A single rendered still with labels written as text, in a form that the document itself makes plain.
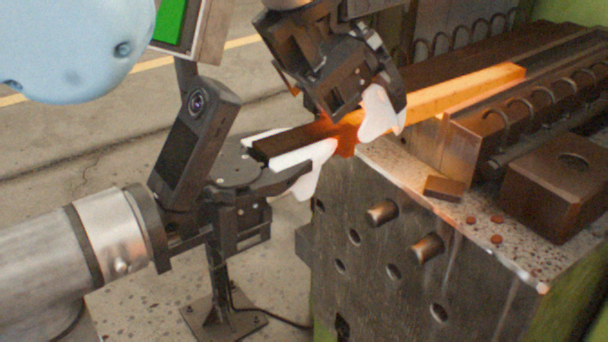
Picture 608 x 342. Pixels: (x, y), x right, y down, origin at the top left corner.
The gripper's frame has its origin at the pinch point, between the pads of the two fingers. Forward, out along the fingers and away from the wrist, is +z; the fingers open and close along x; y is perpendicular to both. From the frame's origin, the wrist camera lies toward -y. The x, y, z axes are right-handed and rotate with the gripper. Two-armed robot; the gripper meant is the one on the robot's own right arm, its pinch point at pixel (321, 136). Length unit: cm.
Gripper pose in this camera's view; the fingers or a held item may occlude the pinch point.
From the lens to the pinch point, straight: 52.1
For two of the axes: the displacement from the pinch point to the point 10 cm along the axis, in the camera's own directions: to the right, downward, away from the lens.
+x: 5.8, 4.8, -6.6
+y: -0.1, 8.1, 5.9
